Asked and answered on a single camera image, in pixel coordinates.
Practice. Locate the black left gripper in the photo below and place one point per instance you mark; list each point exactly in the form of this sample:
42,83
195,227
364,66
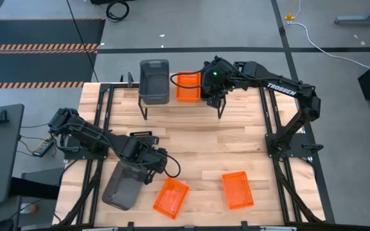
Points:
157,162

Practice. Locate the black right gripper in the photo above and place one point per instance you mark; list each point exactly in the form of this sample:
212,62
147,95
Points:
217,99

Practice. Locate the translucent grey plastic bin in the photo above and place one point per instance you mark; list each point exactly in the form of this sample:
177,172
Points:
124,189
154,83

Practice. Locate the orange plastic mesh basket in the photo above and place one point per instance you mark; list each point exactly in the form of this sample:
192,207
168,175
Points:
237,190
171,199
188,90

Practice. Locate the black plastic slotted basket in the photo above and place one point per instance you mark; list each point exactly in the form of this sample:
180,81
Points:
141,134

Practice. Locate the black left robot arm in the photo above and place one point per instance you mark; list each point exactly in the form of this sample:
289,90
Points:
88,131

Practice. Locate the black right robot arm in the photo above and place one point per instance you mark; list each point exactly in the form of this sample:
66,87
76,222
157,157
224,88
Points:
281,88

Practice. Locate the black table clamp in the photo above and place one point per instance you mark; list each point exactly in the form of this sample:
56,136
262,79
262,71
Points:
129,80

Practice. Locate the dark grey cabinet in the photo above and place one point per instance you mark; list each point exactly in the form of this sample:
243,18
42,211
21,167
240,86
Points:
43,178

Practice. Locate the black power adapter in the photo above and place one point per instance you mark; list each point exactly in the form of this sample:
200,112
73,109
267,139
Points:
43,148

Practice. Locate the yellow plug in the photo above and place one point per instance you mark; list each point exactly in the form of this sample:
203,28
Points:
289,17

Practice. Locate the black hazard-striped floor mat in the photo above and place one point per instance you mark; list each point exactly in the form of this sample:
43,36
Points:
37,67

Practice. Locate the black desk clamp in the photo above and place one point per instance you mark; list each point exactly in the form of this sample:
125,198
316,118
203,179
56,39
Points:
2,118

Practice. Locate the grey metal stand base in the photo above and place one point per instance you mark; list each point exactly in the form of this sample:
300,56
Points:
361,20

